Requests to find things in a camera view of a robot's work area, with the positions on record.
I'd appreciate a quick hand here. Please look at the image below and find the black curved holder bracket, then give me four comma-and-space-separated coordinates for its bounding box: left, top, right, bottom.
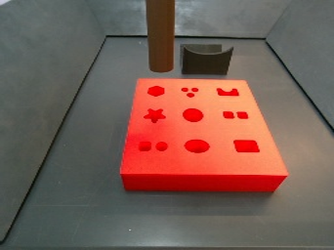
181, 44, 234, 75

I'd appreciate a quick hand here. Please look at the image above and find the red shape-sorting block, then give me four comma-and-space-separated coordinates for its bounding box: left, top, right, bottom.
121, 78, 289, 192

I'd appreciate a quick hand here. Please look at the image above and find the brown oval peg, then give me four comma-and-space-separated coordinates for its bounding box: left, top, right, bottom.
146, 0, 176, 72

